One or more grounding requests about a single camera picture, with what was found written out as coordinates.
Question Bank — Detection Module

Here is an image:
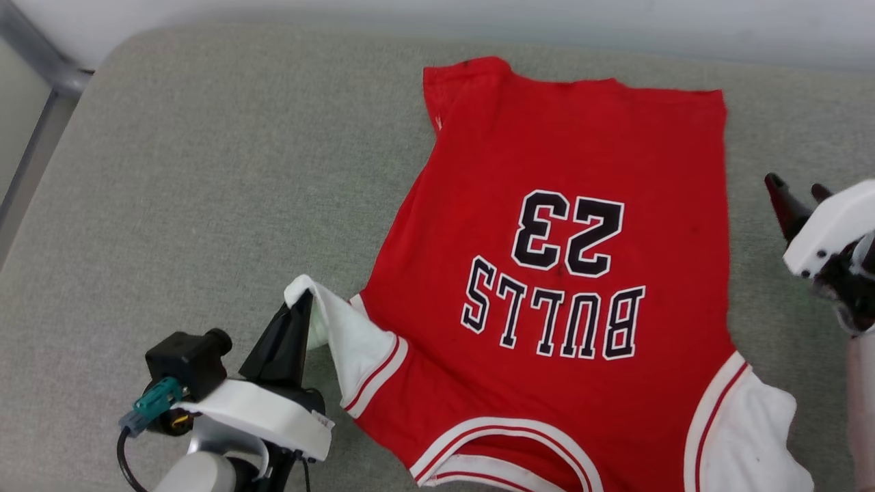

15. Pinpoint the grey metal frame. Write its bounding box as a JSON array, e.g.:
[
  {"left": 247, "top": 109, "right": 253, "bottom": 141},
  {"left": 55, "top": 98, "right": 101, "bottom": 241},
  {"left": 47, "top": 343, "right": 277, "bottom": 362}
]
[{"left": 0, "top": 0, "right": 94, "bottom": 230}]

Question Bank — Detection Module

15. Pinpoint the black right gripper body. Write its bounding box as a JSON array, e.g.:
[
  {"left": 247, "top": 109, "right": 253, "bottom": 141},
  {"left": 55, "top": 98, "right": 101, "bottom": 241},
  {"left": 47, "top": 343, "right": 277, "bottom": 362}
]
[{"left": 812, "top": 231, "right": 875, "bottom": 337}]

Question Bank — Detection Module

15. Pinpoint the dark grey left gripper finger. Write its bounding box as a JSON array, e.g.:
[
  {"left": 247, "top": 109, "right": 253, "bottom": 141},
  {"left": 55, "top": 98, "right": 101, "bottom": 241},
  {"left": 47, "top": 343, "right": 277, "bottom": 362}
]
[
  {"left": 287, "top": 289, "right": 314, "bottom": 392},
  {"left": 239, "top": 303, "right": 297, "bottom": 385}
]

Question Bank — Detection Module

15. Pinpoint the teal cable connector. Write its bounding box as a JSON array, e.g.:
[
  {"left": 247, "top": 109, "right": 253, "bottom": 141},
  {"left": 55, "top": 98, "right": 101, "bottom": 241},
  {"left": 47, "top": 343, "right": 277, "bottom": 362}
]
[{"left": 119, "top": 377, "right": 185, "bottom": 438}]

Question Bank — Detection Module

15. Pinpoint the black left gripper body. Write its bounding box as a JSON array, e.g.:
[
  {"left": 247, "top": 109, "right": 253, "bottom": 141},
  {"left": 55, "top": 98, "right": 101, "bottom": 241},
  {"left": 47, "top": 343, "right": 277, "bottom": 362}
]
[{"left": 256, "top": 381, "right": 327, "bottom": 492}]

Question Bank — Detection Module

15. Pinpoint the thin black cable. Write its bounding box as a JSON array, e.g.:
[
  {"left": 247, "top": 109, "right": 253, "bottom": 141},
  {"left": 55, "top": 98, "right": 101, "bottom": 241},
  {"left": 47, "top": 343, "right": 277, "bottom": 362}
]
[{"left": 116, "top": 427, "right": 150, "bottom": 492}]

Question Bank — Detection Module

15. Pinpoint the red and white basketball jersey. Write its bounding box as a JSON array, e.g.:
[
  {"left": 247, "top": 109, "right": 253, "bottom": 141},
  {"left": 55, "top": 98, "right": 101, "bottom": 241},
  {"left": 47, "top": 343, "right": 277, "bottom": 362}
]
[{"left": 284, "top": 57, "right": 816, "bottom": 492}]

